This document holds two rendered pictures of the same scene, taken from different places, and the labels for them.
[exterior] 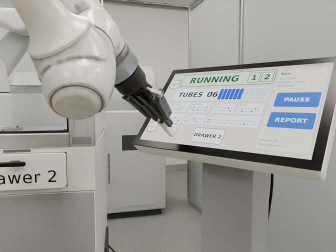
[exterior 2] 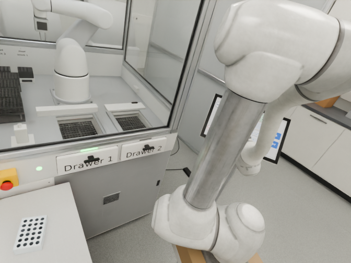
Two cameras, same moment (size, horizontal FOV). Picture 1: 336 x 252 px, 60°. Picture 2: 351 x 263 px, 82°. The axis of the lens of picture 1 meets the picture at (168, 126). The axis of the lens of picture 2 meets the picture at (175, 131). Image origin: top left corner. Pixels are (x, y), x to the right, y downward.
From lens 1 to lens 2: 1.02 m
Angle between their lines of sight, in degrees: 41
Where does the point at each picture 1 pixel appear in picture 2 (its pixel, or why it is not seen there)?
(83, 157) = (172, 138)
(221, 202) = not seen: hidden behind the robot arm
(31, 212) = (145, 162)
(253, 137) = not seen: hidden behind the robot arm
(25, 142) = (150, 134)
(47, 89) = (249, 173)
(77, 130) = (173, 127)
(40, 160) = (156, 142)
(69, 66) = (258, 168)
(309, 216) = not seen: hidden behind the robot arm
